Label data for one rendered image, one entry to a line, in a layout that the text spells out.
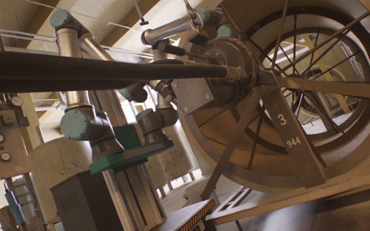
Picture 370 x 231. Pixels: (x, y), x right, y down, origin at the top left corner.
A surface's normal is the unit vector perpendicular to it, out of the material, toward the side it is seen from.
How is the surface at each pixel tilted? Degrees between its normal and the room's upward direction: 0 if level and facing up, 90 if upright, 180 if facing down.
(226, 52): 90
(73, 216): 90
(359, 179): 90
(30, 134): 90
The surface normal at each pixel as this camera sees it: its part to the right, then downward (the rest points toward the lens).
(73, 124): -0.09, -0.05
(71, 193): -0.47, 0.04
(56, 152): 0.30, -0.31
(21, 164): 0.75, -0.44
